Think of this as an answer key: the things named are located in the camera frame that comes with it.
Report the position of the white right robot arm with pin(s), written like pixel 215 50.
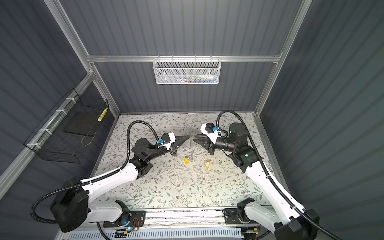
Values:
pixel 288 220

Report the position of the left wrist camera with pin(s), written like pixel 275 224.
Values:
pixel 167 140

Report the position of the black foam pad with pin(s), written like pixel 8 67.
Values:
pixel 84 124

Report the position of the white vent grille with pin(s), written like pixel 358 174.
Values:
pixel 177 234

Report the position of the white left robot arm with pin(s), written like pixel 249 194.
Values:
pixel 72 208

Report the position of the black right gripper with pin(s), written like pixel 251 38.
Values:
pixel 205 143

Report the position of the yellow marker pen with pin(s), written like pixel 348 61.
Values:
pixel 102 115

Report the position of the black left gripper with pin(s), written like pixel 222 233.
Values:
pixel 179 140

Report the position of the black wire basket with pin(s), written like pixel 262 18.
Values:
pixel 50 143

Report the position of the white wire mesh basket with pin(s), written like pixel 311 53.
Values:
pixel 187 72

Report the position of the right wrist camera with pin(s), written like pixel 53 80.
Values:
pixel 211 131

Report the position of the yellow tagged key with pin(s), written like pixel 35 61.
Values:
pixel 186 160

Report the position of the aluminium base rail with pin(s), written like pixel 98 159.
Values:
pixel 180 217

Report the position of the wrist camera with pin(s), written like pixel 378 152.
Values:
pixel 167 140
pixel 211 131

